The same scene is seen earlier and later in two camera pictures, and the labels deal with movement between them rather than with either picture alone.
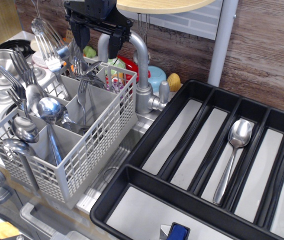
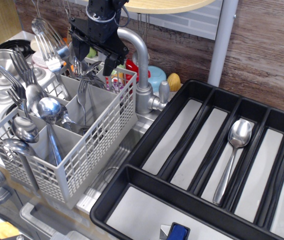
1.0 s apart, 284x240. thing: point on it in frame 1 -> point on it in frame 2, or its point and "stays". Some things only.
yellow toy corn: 174,81 stays
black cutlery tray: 228,166 stays
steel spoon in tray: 239,134 stays
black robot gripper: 103,15 -> 103,19
